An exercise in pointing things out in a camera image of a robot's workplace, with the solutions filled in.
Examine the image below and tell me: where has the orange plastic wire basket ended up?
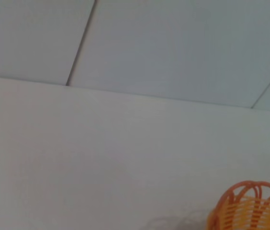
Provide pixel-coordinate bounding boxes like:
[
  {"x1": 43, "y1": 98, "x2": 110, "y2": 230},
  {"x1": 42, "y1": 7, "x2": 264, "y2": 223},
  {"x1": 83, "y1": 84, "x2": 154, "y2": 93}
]
[{"x1": 206, "y1": 180, "x2": 270, "y2": 230}]

